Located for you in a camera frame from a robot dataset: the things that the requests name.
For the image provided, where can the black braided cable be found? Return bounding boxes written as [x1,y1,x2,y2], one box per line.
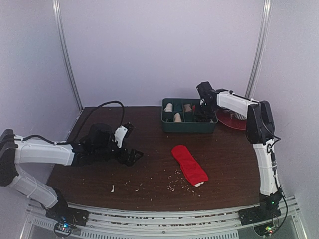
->
[67,100,125,145]

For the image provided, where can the aluminium front rail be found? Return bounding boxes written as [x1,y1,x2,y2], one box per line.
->
[19,197,308,239]

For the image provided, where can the red plate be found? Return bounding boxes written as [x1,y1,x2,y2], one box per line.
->
[216,110,246,131]

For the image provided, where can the right aluminium frame post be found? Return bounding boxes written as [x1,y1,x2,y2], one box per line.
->
[245,0,272,99]

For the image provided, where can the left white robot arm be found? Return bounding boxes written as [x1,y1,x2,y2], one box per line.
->
[0,123,144,221]

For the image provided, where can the striped ceramic cup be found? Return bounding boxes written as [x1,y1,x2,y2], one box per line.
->
[234,113,247,120]

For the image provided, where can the red sock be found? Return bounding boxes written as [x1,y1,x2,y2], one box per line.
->
[171,145,209,187]

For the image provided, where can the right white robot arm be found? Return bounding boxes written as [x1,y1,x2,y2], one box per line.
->
[196,81,284,220]

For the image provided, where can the green divided organizer box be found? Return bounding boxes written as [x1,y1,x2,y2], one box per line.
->
[161,98,218,133]

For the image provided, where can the beige rolled sock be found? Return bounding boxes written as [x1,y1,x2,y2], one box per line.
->
[164,103,173,112]

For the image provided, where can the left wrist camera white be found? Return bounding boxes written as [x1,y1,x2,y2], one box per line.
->
[114,126,128,148]

